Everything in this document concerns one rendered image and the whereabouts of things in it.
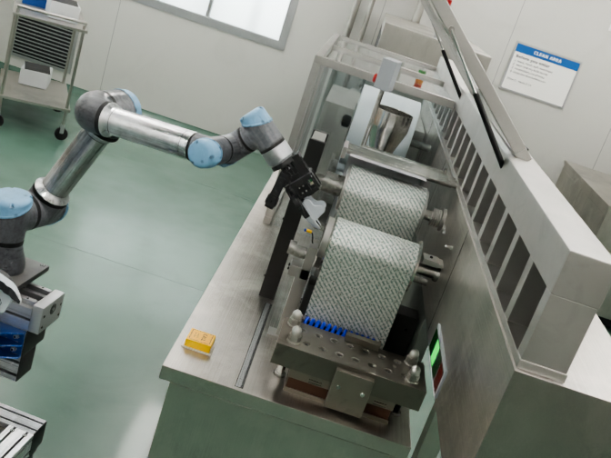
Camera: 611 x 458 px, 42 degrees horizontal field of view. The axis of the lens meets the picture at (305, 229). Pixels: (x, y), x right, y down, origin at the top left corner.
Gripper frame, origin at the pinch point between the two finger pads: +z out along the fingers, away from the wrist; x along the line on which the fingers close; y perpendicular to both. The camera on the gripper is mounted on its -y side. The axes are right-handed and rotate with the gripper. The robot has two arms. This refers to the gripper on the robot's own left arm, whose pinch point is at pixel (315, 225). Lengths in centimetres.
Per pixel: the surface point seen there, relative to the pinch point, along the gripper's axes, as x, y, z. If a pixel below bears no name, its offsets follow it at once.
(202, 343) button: -19.0, -38.7, 8.0
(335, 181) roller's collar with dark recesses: 22.4, 7.1, -3.7
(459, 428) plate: -76, 20, 31
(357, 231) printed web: -2.9, 9.7, 6.6
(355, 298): -6.2, -0.3, 21.8
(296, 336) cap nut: -23.6, -14.2, 17.5
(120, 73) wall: 550, -211, -106
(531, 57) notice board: 549, 124, 86
